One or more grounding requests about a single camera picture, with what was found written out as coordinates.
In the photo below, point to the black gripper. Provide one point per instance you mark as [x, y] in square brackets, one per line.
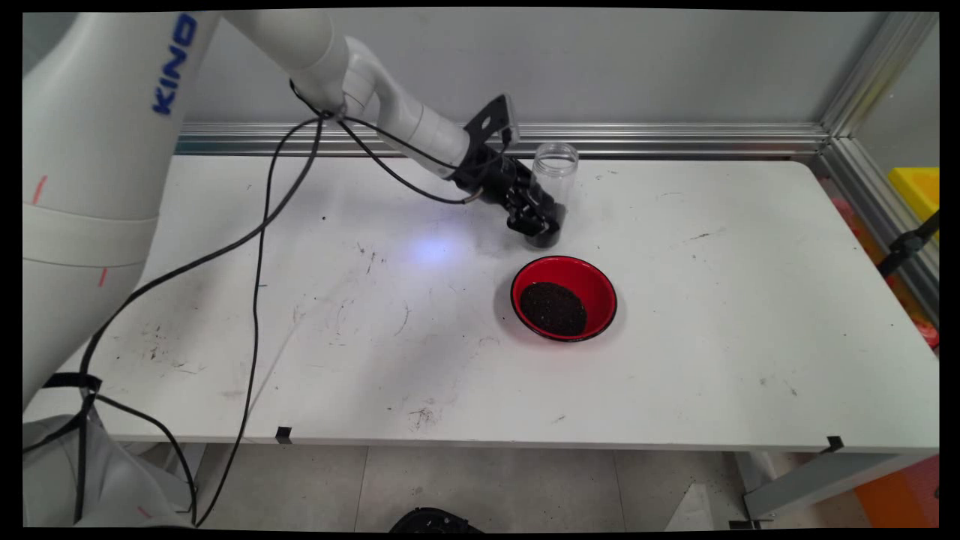
[487, 176]

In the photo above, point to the clear plastic jar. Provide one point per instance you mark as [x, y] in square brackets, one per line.
[556, 169]

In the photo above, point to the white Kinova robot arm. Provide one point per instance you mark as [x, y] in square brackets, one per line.
[90, 150]

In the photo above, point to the red bowl with black rim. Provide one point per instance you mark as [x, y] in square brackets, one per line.
[592, 281]

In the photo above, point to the black granules in bowl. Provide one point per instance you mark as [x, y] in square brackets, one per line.
[553, 309]

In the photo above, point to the pink box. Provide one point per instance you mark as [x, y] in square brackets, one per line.
[844, 211]

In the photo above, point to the black object on floor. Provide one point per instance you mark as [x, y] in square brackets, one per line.
[435, 521]

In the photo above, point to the black stand pole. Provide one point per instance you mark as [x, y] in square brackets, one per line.
[904, 247]

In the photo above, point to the yellow plastic bin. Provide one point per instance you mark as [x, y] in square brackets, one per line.
[915, 191]

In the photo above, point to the grey table leg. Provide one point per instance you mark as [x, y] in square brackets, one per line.
[810, 480]

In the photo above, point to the orange crate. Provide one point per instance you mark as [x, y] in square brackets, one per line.
[900, 495]

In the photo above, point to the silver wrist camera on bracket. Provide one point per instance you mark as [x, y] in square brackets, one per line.
[491, 120]

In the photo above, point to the long aluminium frame rail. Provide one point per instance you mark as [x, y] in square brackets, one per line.
[675, 139]

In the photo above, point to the short aluminium frame rail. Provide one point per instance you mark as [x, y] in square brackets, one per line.
[855, 187]

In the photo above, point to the upright aluminium corner post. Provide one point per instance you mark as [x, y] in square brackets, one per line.
[877, 71]

